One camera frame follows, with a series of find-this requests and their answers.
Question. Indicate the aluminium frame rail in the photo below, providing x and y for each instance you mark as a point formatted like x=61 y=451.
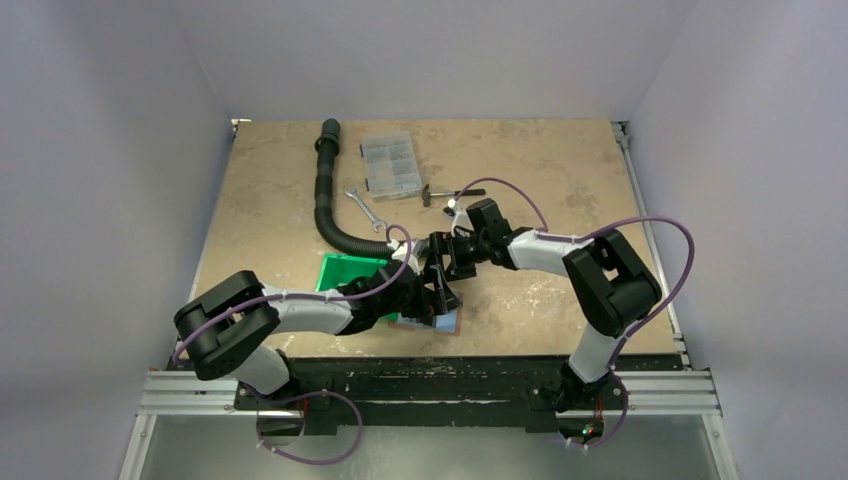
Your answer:
x=672 y=429

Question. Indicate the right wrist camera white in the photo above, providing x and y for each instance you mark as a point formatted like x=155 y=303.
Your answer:
x=460 y=221

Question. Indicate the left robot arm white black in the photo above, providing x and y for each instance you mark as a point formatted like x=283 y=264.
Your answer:
x=223 y=331

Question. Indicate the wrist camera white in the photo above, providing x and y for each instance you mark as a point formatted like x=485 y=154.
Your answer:
x=414 y=253
x=460 y=221

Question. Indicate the clear plastic screw organizer box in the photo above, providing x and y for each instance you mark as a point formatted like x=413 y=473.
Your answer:
x=391 y=166

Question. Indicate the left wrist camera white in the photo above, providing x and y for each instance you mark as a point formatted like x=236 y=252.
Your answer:
x=414 y=253

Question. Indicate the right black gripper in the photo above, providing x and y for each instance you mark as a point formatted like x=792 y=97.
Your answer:
x=448 y=252

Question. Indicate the green plastic bin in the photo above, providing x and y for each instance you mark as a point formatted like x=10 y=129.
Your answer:
x=338 y=270

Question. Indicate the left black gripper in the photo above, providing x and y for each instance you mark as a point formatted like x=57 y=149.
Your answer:
x=440 y=301

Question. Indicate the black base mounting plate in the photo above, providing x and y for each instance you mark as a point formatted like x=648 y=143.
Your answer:
x=478 y=391

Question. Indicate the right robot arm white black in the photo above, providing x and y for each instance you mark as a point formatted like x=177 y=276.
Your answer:
x=613 y=286

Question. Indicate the silver open-end wrench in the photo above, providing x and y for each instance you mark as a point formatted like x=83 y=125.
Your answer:
x=376 y=223

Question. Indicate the small black-handled hammer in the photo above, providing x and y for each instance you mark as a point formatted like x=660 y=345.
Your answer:
x=427 y=195

